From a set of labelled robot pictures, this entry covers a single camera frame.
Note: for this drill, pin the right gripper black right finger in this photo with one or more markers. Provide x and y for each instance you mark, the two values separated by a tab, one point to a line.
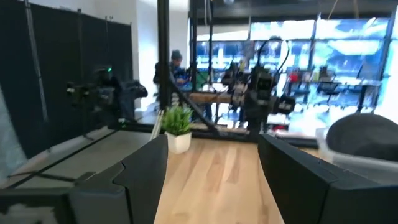
304	183

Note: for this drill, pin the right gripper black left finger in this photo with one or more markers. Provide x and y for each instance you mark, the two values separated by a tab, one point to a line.
136	177

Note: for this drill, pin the dark knit beanie hat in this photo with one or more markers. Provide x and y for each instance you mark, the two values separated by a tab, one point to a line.
363	137

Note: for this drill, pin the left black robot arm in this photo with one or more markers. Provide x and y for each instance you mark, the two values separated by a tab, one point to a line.
258	124

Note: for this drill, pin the clear plastic container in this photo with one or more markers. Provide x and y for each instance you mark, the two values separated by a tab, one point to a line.
342	163

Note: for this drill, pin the wooden background table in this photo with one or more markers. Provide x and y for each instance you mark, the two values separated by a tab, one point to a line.
211	98

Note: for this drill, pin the small green potted plant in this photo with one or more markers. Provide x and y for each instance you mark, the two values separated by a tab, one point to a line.
177	127

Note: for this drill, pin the black office chair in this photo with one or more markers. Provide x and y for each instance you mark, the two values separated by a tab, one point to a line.
329	87

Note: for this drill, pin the person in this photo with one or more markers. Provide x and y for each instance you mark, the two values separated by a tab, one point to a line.
176	70

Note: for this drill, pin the black device on stand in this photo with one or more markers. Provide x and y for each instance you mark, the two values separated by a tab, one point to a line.
104	90

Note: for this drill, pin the black partition screen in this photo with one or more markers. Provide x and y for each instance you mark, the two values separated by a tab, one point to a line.
62	77

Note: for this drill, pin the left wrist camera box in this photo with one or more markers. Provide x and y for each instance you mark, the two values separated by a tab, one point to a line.
263	81

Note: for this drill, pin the black aluminium table frame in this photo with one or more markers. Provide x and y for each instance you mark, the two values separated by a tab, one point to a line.
163	46

